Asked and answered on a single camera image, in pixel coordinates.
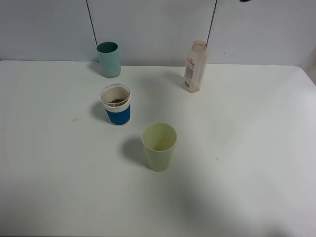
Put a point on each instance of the clear plastic drink bottle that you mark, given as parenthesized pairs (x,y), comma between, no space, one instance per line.
(195,66)

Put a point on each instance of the light green plastic cup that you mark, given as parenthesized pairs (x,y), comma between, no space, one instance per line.
(158,140)

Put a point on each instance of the glass cup with blue sleeve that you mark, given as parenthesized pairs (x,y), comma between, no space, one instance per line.
(116,101)

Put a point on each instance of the teal plastic cup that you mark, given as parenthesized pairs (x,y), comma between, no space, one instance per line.
(108,53)

